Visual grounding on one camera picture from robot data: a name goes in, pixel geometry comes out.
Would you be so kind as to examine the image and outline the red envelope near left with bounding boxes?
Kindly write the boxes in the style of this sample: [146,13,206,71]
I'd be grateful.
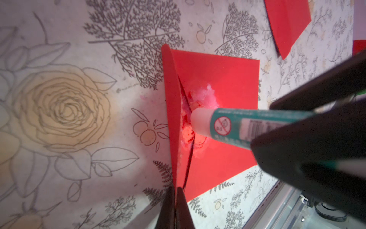
[161,44,260,201]

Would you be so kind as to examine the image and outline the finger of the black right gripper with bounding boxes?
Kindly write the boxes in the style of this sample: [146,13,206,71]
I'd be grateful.
[269,51,366,111]
[251,100,366,221]

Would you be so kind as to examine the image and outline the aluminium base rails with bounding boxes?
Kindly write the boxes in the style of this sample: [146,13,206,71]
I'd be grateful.
[243,181,366,229]

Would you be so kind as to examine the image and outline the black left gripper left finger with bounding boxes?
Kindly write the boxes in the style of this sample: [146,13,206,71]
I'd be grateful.
[155,187,175,229]

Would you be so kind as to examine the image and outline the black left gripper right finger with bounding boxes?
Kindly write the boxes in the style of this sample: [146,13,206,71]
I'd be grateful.
[175,187,195,229]

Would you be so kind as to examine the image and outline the green white glue stick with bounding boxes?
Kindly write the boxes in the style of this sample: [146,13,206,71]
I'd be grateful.
[190,108,316,150]

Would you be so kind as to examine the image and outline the red envelope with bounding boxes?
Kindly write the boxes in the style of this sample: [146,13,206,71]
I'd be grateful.
[264,0,311,60]
[161,44,260,201]

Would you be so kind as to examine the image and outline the red envelope far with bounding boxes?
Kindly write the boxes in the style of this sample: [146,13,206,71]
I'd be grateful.
[264,0,311,60]

